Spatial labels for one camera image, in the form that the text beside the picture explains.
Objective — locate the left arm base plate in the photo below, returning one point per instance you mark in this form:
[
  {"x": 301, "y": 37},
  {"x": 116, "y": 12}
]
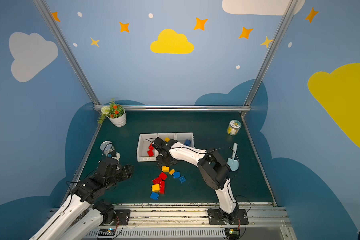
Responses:
[{"x": 118, "y": 216}]

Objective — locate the clear labelled plastic jar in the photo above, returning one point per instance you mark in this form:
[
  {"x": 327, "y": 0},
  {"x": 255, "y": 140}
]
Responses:
[{"x": 234, "y": 127}]

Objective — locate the blue brick bottom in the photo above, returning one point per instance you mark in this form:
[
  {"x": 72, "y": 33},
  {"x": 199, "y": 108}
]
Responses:
[{"x": 154, "y": 196}]

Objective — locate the red small brick binned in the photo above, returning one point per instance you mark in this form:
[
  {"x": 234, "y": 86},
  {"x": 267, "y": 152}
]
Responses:
[{"x": 150, "y": 153}]

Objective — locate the white left bin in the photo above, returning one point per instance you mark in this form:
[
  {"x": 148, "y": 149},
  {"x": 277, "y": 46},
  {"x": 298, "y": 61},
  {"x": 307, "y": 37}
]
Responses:
[{"x": 144, "y": 142}]

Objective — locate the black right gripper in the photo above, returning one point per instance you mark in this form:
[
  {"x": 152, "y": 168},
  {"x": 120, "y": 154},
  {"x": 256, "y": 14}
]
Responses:
[{"x": 157, "y": 144}]

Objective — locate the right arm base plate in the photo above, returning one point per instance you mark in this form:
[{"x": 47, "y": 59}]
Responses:
[{"x": 219, "y": 217}]

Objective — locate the red brick centre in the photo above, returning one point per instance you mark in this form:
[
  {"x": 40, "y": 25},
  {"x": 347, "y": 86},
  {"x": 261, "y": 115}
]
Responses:
[{"x": 162, "y": 177}]

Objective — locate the silver tin can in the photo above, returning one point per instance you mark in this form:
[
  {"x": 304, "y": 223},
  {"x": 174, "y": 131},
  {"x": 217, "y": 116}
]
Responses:
[{"x": 107, "y": 147}]

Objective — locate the aluminium frame rail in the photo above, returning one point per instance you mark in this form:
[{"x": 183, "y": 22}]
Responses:
[{"x": 137, "y": 108}]

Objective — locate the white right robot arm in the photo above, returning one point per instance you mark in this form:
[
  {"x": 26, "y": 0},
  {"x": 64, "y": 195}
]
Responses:
[{"x": 212, "y": 166}]

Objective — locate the potted flower plant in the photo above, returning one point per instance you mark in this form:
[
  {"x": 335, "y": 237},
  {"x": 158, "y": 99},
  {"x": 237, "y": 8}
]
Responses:
[{"x": 114, "y": 112}]

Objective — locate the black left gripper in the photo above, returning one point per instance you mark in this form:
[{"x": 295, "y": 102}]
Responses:
[{"x": 120, "y": 171}]

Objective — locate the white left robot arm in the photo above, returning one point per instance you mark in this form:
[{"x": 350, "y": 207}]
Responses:
[{"x": 81, "y": 212}]

